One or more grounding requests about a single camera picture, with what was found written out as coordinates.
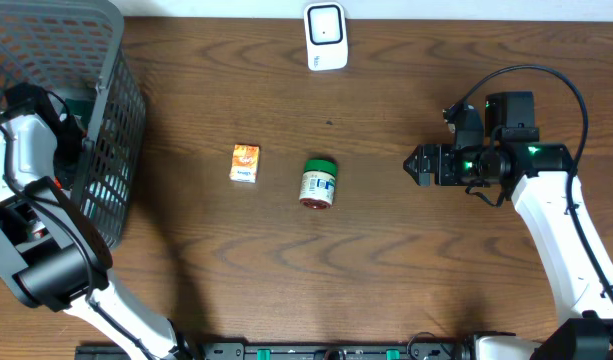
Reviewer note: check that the green white flat packet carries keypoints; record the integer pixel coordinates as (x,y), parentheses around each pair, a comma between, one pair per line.
(81,109)

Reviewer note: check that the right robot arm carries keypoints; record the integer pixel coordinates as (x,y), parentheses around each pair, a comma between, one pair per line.
(502,147)

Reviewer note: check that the grey plastic mesh basket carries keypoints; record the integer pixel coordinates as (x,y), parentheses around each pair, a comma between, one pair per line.
(74,48)

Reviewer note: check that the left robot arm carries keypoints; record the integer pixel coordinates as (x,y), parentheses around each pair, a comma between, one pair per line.
(51,255)

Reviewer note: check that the small orange carton box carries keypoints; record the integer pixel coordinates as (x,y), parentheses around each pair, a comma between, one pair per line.
(245,163)

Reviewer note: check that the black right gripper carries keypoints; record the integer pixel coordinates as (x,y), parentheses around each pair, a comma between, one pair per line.
(446,174)

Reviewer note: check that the green lid seasoning jar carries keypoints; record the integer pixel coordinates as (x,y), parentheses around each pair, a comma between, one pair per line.
(318,184)

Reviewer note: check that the white barcode scanner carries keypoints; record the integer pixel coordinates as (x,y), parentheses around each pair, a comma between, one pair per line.
(326,36)

